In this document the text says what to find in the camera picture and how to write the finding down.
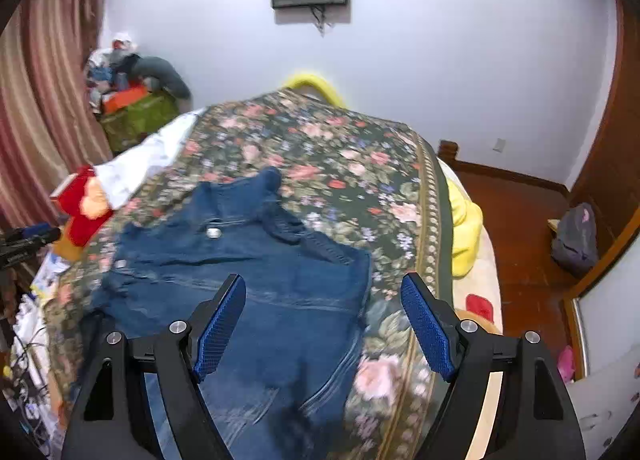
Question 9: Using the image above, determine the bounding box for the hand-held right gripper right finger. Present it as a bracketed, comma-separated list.
[401, 272, 587, 460]

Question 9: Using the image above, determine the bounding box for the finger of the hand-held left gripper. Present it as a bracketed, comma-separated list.
[15, 223, 61, 238]
[0, 232, 63, 255]

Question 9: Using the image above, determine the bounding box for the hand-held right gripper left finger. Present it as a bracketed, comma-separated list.
[60, 273, 247, 460]

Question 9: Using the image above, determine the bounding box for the blue denim jacket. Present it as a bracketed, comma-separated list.
[80, 166, 373, 460]

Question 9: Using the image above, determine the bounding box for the red box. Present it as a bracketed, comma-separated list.
[48, 179, 73, 213]

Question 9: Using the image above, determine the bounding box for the white printed sheet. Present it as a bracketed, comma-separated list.
[0, 245, 71, 441]

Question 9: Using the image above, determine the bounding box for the red and orange plush toy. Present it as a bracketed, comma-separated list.
[52, 165, 116, 261]

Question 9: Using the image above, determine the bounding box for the yellow blanket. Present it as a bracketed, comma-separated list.
[280, 70, 483, 278]

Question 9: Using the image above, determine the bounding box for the white cloth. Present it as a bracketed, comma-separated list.
[95, 107, 206, 208]

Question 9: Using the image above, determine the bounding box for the striped pink curtain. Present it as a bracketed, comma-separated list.
[0, 0, 118, 231]

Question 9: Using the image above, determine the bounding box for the pink slipper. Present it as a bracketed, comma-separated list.
[557, 346, 576, 383]

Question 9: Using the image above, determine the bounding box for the orange box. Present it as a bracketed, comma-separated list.
[102, 84, 151, 114]

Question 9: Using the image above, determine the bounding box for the grey backpack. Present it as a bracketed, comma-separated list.
[551, 203, 599, 277]

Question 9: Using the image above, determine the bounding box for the white wardrobe door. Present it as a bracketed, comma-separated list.
[570, 240, 640, 446]

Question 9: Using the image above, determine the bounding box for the grey curved pillow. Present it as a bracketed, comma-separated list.
[132, 56, 192, 100]

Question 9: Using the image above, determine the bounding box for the floral blanket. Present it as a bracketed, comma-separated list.
[42, 90, 456, 460]

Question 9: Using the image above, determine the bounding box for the wooden door frame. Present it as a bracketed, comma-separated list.
[565, 0, 640, 381]

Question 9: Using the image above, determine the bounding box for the black cable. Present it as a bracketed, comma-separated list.
[310, 4, 334, 35]

